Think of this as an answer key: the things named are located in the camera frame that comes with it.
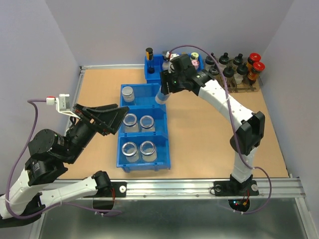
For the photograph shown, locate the blue label jar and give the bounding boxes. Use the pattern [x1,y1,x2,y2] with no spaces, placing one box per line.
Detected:
[122,86,135,103]
[155,89,170,105]

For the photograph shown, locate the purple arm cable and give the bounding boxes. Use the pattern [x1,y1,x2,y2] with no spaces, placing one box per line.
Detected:
[167,45,272,215]
[4,98,123,219]

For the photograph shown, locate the clear jar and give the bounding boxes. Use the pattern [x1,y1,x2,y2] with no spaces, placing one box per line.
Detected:
[140,140,157,162]
[123,114,139,133]
[140,115,155,132]

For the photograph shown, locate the black cap cruet back right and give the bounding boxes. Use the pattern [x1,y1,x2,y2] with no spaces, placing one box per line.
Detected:
[232,53,243,68]

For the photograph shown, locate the black cap cruet back middle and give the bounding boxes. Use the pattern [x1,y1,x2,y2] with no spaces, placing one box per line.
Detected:
[218,52,229,69]

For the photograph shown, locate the black cap cruet back left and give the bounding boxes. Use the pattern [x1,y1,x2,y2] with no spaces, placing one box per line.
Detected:
[204,52,216,71]

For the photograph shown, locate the blue three-compartment bin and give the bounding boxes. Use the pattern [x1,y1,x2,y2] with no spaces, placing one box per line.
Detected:
[116,84,171,173]

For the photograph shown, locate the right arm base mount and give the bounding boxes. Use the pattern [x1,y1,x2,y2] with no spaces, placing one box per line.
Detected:
[209,180,259,213]

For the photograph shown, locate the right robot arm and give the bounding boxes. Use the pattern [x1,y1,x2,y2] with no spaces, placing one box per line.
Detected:
[77,54,265,196]

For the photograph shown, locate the clear acrylic bottle rack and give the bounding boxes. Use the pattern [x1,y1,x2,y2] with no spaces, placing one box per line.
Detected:
[216,59,262,93]

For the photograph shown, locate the aluminium left rail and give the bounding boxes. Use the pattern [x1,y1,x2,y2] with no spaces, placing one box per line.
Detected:
[72,66,86,106]

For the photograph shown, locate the blue condiment tray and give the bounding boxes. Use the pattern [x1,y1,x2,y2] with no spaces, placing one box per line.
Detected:
[144,54,206,88]

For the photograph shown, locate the pink lid spice jar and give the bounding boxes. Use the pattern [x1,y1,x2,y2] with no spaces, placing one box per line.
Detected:
[191,60,200,72]

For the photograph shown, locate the clear jar edge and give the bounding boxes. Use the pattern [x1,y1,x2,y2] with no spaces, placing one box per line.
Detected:
[122,141,139,163]

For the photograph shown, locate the yellow lid spice jar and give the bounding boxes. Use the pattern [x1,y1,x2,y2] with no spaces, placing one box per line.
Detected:
[190,52,199,60]

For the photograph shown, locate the tall black cap bottle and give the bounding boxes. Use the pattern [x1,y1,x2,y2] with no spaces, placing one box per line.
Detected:
[146,47,155,74]

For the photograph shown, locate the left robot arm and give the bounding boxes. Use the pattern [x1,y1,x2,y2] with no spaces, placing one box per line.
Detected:
[0,104,129,228]

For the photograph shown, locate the red lid jar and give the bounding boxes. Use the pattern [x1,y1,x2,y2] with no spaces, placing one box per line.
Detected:
[246,52,261,72]
[247,62,265,85]

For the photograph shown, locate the black cap cruet front right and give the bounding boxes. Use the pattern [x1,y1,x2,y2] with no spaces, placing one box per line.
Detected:
[234,63,248,85]

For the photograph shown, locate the red lid jar front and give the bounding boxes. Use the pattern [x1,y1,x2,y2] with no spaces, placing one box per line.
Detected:
[247,62,265,85]

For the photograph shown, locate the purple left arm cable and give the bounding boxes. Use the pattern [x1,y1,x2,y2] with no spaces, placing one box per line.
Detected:
[4,98,123,219]

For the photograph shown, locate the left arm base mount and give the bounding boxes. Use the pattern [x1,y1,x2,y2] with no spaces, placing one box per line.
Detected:
[86,171,127,210]

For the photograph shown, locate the aluminium front rail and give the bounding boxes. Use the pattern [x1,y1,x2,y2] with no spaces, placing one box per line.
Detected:
[112,178,306,201]

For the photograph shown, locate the black cap cruet front left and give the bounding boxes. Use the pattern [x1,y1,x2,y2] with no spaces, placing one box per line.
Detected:
[209,65,220,81]

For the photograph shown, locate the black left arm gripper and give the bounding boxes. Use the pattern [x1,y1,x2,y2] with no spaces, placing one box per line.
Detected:
[66,102,134,163]

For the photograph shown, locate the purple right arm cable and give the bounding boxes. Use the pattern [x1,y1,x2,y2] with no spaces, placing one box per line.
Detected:
[167,45,272,215]

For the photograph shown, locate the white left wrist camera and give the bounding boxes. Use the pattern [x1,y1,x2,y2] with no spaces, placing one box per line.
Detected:
[46,94,79,119]

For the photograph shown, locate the red lid jar back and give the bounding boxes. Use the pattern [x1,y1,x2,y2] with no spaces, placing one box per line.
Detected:
[246,52,261,72]

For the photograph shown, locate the aluminium rail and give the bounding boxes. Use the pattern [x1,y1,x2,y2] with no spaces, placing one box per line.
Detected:
[112,178,306,201]
[72,66,86,106]

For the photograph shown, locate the black cap cruet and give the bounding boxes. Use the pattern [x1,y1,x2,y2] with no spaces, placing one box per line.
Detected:
[222,66,234,87]
[218,52,229,69]
[209,65,220,81]
[234,63,248,85]
[232,53,243,68]
[204,52,216,71]

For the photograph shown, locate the black cap cruet front middle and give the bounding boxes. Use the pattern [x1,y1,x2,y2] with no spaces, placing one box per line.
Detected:
[222,66,234,87]

